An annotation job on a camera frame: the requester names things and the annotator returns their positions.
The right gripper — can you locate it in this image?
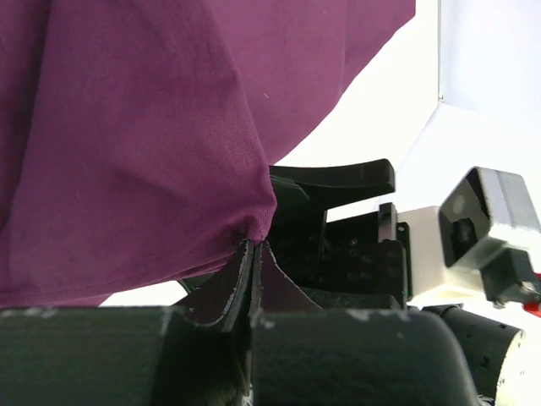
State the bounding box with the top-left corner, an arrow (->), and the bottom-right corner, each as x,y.
269,159 -> 412,310

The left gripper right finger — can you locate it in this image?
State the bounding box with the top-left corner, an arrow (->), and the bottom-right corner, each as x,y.
251,240 -> 323,315

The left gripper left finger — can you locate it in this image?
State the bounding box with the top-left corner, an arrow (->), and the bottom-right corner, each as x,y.
173,240 -> 255,334

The purple cloth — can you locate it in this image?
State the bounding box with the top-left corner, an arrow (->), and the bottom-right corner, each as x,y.
1,1 -> 416,308

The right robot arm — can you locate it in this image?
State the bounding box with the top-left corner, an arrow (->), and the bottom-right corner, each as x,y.
270,159 -> 540,405

